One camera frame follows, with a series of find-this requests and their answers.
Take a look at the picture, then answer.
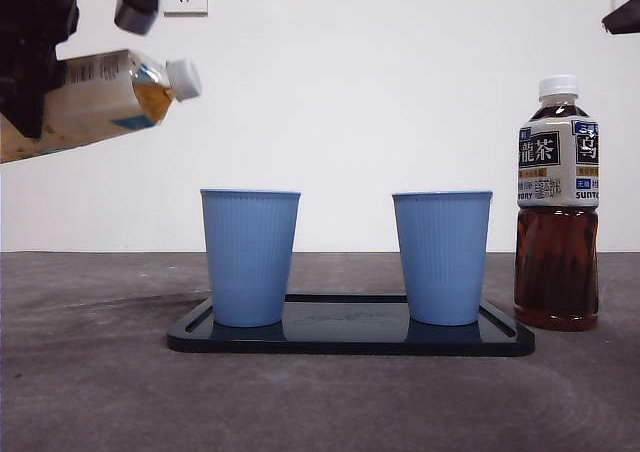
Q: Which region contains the dark oolong tea bottle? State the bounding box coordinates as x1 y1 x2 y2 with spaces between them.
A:
513 74 600 333

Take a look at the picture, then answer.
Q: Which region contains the pale tea bottle white label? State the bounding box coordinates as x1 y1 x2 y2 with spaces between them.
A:
0 47 203 165

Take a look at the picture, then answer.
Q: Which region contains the light blue ribbed cup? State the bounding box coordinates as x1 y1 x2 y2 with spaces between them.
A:
391 190 495 327
199 188 302 328

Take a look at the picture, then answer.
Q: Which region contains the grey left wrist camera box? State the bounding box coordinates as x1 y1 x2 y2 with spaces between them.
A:
113 0 158 37

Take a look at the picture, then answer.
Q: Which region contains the dark teal plastic tray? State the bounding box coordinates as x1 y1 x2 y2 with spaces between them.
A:
166 293 536 357

